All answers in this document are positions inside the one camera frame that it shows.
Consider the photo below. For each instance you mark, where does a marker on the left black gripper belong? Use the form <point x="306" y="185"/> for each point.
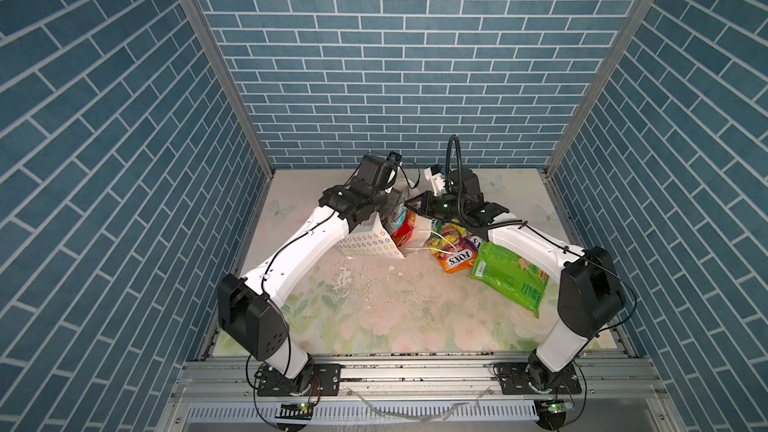
<point x="392" y="196"/>

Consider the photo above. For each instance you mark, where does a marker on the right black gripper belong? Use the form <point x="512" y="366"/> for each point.
<point x="426" y="203"/>

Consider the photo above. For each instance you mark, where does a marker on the purple Fox's raspberry candy bag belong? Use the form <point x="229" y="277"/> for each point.
<point x="475" y="241"/>

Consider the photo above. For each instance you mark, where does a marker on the white patterned paper bag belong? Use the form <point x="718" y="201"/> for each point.
<point x="372" y="239"/>

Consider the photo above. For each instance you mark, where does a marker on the orange Fox's fruits candy bag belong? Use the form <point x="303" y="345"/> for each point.
<point x="449" y="247"/>

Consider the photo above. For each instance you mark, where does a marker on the green snack packet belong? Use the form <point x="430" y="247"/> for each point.
<point x="511" y="275"/>

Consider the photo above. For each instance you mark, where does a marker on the red snack packet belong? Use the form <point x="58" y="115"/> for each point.
<point x="405" y="231"/>

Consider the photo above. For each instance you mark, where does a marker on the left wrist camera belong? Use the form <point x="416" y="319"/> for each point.
<point x="394" y="161"/>

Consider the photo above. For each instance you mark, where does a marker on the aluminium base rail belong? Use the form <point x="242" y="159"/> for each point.
<point x="470" y="392"/>

